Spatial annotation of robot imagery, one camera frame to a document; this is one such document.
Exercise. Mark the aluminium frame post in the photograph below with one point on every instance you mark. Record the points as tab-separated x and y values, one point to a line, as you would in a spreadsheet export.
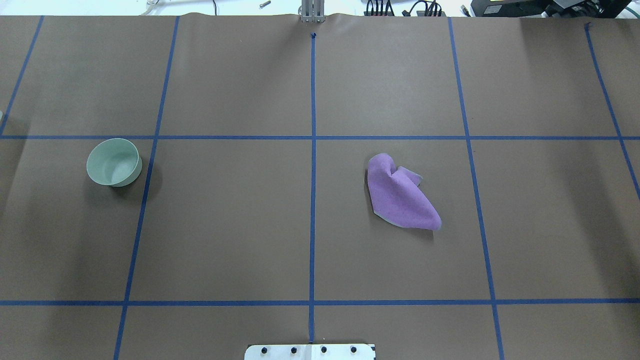
312	11

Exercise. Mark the purple cloth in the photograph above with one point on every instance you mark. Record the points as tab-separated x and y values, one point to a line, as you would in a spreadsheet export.
396	197

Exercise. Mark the mint green bowl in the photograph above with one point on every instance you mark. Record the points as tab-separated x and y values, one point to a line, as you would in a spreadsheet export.
115	162

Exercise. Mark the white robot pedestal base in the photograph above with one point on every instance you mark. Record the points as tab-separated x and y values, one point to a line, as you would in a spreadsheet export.
331	351

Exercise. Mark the black device on desk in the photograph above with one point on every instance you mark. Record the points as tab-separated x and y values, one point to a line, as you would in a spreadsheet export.
602	9

